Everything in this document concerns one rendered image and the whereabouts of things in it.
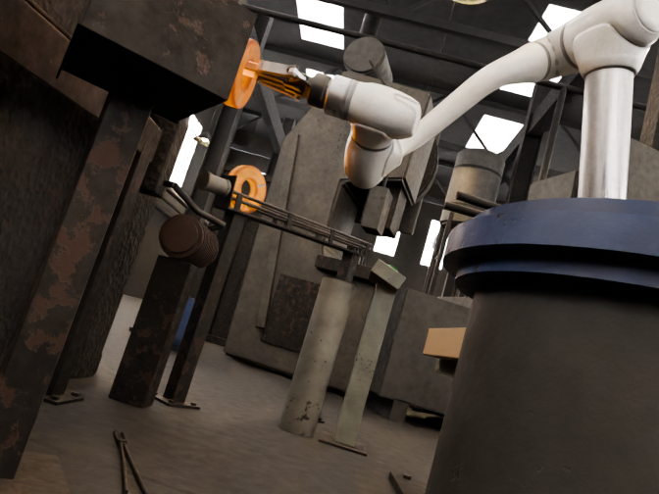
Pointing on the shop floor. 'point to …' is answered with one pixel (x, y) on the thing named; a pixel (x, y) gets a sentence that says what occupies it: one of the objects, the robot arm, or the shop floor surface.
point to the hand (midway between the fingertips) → (244, 67)
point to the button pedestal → (365, 360)
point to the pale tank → (482, 182)
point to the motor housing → (163, 309)
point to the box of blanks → (412, 356)
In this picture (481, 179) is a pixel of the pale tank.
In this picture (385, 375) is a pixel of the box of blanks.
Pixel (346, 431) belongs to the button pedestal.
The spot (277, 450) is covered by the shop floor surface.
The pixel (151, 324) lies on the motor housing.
